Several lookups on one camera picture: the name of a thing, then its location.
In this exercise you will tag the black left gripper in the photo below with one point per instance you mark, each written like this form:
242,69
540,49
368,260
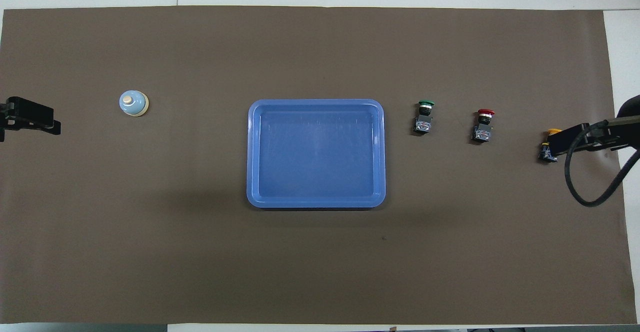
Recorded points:
31,116

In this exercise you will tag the green push button switch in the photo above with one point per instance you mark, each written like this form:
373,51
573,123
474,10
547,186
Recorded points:
424,120

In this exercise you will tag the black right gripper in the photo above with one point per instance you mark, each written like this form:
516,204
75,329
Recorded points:
570,139

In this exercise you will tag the yellow push button switch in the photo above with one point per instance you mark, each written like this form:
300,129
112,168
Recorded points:
546,152

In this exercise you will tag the light blue service bell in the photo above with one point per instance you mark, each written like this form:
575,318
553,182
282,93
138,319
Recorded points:
133,103

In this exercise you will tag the red push button switch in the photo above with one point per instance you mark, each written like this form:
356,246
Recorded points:
483,128

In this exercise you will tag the blue plastic tray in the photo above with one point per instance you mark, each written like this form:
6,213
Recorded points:
316,153

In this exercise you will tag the brown table mat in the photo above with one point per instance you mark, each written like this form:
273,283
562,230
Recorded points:
320,262

